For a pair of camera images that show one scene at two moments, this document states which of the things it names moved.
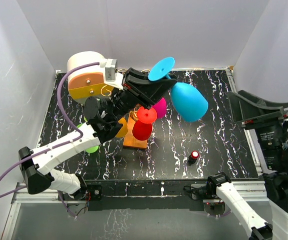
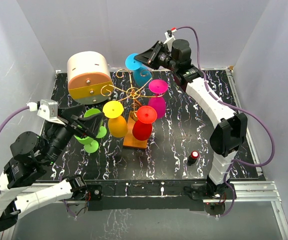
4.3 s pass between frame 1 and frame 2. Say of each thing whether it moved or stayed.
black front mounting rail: stayed
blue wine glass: moved
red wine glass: stayed
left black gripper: moved
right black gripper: moved
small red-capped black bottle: stayed
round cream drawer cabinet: stayed
